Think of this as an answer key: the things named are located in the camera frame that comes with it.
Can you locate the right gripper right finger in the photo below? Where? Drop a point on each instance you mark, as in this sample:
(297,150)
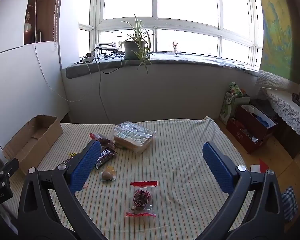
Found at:
(253,208)

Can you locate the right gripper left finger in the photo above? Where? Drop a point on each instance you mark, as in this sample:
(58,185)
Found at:
(48,207)

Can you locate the jelly cup with brown candy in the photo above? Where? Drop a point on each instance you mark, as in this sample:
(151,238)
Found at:
(109,174)

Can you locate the Chinese-label Snickers bar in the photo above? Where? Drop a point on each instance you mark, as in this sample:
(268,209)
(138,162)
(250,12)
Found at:
(105,156)

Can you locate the red-edged clear snack bag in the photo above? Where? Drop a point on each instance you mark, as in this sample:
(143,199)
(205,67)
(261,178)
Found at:
(142,201)

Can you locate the clear-wrapped cracker pack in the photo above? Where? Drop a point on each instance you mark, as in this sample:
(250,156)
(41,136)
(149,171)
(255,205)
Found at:
(133,137)

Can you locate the blue checked cloth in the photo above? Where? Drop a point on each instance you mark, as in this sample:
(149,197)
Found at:
(290,205)

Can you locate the brown cardboard box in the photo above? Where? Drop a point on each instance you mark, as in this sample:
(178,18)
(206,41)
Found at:
(32,142)

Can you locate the dark red storage box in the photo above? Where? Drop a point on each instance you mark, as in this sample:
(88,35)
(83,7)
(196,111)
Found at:
(251,127)

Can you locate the white lace cloth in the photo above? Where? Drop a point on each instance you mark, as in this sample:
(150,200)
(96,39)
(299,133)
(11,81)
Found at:
(283,105)

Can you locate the striped table cloth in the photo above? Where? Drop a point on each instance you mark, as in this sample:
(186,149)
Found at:
(187,196)

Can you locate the green printed gift bag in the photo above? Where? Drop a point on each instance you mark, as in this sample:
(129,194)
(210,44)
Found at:
(233,98)

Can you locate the power strip with adapters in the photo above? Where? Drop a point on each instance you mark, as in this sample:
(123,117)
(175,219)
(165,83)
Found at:
(89,57)

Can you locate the colourful map poster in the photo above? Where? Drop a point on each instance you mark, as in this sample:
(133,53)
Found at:
(280,63)

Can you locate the small deer figurine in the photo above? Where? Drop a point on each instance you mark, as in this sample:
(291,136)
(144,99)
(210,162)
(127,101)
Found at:
(175,48)

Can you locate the potted spider plant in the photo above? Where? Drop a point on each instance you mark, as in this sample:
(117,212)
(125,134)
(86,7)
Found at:
(138,45)

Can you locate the wooden wall shelf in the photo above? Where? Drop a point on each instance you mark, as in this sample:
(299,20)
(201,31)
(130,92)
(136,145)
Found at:
(40,21)

